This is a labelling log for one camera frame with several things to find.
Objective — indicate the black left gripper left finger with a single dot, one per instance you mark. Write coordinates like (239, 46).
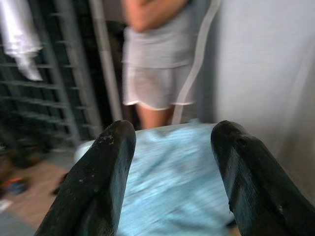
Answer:
(96, 177)

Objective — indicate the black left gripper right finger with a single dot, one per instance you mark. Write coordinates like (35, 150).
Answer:
(258, 177)

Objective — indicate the white washing machine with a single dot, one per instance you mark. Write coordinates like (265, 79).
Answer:
(152, 140)

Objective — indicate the person in white clothes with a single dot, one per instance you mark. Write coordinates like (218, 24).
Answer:
(157, 61)

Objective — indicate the light blue cloth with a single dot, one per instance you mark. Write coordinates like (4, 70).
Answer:
(172, 179)

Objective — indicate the dark metal window grille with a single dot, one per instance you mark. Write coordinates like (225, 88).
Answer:
(41, 93)

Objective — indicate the grey vertical pipe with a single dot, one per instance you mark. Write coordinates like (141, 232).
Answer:
(104, 59)

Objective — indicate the white hanging garment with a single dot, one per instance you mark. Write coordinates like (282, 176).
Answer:
(21, 37)

